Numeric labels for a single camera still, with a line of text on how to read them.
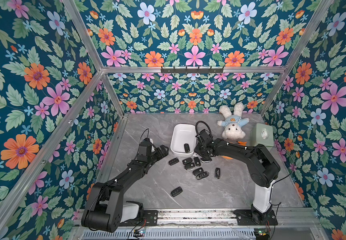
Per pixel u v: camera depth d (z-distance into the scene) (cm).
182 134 107
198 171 89
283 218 75
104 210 41
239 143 101
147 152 69
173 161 93
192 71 93
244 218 72
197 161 93
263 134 98
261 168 51
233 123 100
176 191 82
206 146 75
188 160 94
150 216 74
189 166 91
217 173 88
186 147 99
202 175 86
